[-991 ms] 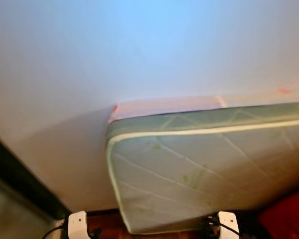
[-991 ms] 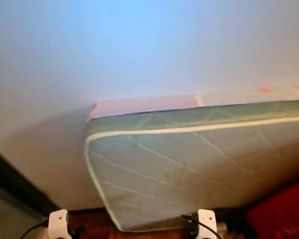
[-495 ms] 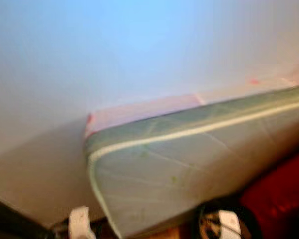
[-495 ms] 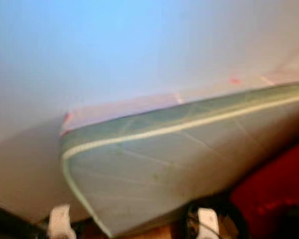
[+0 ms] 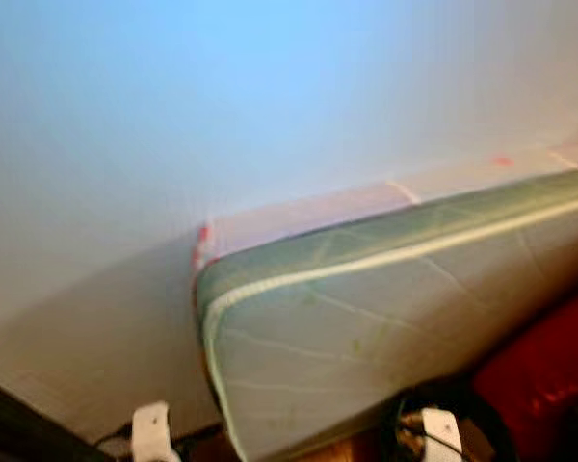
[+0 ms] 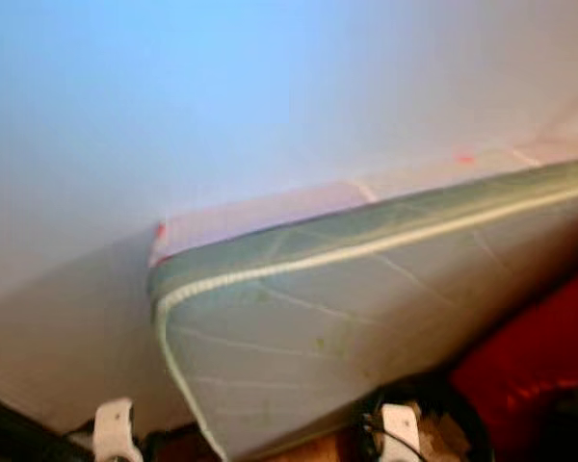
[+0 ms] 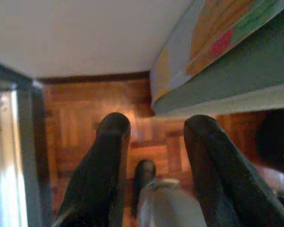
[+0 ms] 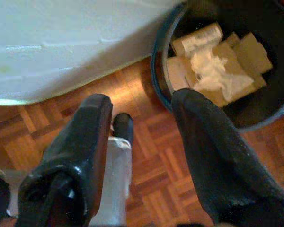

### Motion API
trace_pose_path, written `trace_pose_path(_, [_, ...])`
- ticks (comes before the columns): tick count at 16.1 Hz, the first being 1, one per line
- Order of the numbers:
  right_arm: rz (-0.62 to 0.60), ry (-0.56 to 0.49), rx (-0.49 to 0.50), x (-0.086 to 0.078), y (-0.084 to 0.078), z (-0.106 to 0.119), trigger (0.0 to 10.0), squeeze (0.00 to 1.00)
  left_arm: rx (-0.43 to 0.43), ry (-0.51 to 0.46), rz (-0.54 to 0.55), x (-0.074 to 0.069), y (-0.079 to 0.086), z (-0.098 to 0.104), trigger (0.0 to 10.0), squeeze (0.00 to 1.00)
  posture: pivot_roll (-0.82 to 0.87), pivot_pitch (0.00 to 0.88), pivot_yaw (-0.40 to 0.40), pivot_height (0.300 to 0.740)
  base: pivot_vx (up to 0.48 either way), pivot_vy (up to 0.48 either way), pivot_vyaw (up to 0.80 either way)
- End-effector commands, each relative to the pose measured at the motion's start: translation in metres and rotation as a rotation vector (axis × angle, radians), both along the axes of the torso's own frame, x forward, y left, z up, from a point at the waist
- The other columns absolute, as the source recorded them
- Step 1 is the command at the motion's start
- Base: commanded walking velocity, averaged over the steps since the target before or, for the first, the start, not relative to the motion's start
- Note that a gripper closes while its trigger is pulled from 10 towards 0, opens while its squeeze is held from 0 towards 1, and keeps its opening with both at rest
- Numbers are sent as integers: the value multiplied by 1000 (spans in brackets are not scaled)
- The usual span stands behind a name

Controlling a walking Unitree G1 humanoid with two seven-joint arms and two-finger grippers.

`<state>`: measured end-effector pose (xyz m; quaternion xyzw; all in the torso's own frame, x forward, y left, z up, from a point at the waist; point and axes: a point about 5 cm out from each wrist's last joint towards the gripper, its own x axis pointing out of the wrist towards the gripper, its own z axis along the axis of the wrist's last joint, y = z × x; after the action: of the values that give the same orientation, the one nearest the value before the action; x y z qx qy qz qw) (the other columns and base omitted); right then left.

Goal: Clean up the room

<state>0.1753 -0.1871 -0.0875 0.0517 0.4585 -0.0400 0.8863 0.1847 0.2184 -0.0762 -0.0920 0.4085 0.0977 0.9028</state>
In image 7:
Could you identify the colourful printed board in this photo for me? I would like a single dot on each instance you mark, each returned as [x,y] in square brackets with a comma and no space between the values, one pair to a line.
[215,26]

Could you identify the black round waste bin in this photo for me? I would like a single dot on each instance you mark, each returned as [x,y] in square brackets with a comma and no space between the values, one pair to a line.
[272,142]

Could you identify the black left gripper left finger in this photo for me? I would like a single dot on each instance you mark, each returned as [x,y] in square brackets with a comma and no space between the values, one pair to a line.
[104,165]

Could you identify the white quilted mattress green edge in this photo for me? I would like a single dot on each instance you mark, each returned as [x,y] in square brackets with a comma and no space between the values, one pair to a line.
[239,73]

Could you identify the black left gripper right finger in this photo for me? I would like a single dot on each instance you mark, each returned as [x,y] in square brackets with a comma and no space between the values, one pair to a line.
[222,179]

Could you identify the dark wooden baseboard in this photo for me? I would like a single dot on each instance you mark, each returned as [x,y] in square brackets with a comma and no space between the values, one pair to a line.
[97,77]

